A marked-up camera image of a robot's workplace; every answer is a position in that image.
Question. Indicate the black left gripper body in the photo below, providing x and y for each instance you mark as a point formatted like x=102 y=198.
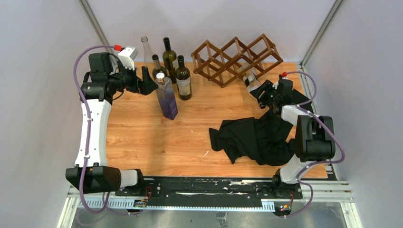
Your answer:
x=139 y=84

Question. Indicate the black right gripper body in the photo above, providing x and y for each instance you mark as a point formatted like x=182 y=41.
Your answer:
x=266 y=93

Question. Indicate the blue labelled clear bottle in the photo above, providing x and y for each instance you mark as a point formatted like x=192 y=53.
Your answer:
x=166 y=96

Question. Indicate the brown bottle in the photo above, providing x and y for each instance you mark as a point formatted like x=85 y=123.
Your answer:
x=158 y=68

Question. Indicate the tall clear glass bottle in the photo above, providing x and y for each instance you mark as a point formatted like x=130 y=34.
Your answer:
x=147 y=50

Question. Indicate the dark green wine bottle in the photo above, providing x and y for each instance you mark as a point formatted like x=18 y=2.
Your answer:
x=170 y=60

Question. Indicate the small clear glass bottle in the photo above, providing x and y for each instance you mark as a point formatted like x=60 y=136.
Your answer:
x=250 y=80

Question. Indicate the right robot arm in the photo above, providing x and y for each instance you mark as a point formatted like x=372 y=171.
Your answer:
x=313 y=142

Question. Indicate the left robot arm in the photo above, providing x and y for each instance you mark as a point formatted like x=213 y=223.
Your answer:
x=108 y=75

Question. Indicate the brown wooden wine rack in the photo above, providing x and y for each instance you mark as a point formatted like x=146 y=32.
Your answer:
x=228 y=63

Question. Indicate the black cloth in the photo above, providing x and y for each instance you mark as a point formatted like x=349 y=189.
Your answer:
x=263 y=140

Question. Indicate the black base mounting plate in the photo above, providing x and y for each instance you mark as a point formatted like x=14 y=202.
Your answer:
x=209 y=192

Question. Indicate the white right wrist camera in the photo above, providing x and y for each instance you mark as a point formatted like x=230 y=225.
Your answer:
x=282 y=79

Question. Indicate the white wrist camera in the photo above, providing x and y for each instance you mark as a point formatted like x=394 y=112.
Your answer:
x=282 y=79
x=127 y=57

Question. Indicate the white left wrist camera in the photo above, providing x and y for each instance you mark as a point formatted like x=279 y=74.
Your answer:
x=127 y=57

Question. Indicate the aluminium frame rail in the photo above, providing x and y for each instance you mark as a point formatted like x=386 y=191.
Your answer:
x=326 y=191

